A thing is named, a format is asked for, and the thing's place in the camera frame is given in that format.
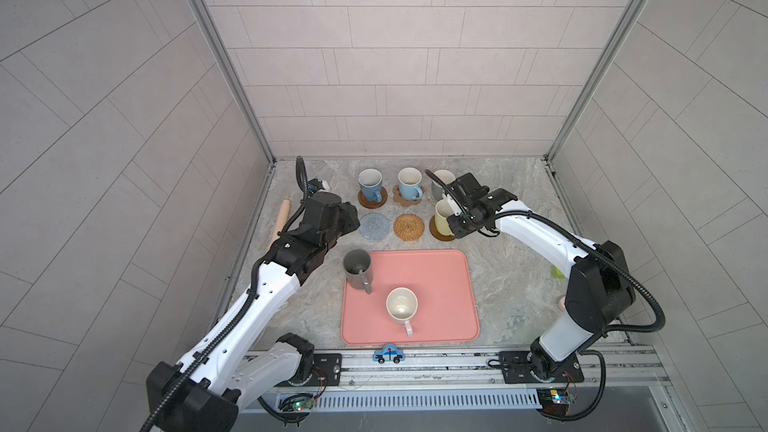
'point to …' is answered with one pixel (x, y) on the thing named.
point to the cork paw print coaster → (405, 203)
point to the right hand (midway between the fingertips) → (454, 225)
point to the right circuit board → (555, 401)
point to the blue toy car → (390, 352)
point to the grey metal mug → (358, 270)
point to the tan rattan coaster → (408, 227)
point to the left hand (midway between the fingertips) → (358, 206)
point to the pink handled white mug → (402, 306)
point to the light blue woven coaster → (374, 226)
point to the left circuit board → (299, 403)
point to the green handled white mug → (443, 212)
